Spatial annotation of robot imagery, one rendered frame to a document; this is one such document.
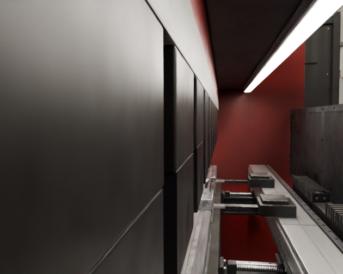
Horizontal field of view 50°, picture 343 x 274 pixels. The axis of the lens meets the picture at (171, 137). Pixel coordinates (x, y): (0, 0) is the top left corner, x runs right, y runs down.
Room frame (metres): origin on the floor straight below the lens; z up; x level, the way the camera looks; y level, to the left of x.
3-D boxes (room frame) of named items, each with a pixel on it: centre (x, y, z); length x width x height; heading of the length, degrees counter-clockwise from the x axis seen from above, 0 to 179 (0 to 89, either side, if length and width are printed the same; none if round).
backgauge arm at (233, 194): (2.08, -0.60, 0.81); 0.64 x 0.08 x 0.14; 82
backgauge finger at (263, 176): (1.67, -0.33, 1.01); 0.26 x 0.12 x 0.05; 82
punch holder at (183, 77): (0.33, 0.03, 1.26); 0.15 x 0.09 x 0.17; 172
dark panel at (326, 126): (1.85, -0.70, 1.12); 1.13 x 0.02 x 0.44; 172
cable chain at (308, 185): (1.43, -0.53, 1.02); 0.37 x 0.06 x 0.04; 172
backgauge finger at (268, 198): (1.19, -0.26, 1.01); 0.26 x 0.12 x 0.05; 82
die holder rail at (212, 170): (2.23, -0.24, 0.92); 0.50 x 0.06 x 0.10; 172
